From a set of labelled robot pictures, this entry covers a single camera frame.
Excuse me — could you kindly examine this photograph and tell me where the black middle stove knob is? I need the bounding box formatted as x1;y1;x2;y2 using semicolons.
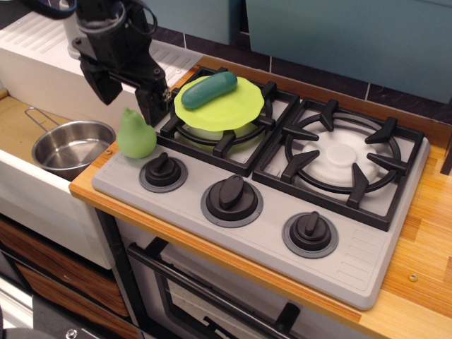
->
201;174;263;228

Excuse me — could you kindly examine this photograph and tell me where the black right stove knob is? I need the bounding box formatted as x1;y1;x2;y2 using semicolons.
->
282;211;339;259

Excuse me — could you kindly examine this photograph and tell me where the white toy sink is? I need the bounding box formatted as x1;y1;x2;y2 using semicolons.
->
0;7;204;271

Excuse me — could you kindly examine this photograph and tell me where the black stove knob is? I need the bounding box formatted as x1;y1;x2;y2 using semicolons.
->
201;174;263;228
139;152;188;194
282;211;339;259

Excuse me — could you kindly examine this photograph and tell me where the grey toy faucet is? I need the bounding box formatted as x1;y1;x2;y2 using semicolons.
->
59;0;85;60

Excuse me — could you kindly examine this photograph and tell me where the black left burner grate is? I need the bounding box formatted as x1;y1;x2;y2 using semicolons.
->
155;67;300;177

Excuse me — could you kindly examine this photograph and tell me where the wooden drawer front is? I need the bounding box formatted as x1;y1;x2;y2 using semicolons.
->
1;216;129;317

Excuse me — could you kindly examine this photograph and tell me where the grey toy stove top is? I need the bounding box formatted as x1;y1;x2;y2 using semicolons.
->
92;145;422;309

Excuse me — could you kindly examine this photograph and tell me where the stainless steel pot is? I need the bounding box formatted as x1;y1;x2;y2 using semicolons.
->
25;107;116;181

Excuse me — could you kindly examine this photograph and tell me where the black right burner grate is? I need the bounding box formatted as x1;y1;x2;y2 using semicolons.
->
253;99;429;231

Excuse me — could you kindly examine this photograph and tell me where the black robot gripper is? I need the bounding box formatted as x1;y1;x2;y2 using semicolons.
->
73;23;171;125

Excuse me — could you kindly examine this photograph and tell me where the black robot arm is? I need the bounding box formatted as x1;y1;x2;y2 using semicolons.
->
24;1;171;126

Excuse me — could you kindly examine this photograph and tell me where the light green toy pear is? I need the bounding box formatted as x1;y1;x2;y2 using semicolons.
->
117;107;157;159

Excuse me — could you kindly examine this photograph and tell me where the lime green plastic plate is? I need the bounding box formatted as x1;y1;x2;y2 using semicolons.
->
174;76;264;132

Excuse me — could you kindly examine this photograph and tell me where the dark green toy cucumber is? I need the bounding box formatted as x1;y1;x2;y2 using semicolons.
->
181;71;238;109

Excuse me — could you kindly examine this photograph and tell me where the black left stove knob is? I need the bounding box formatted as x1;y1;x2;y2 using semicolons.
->
139;152;188;194

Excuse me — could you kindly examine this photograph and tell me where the white right burner cap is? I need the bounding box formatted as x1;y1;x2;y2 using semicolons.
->
302;130;379;187

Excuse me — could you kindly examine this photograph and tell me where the black oven door handle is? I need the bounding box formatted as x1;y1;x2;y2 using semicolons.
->
127;243;299;338

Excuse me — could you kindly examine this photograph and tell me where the black burner grate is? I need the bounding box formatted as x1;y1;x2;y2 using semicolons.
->
253;99;429;231
155;67;300;177

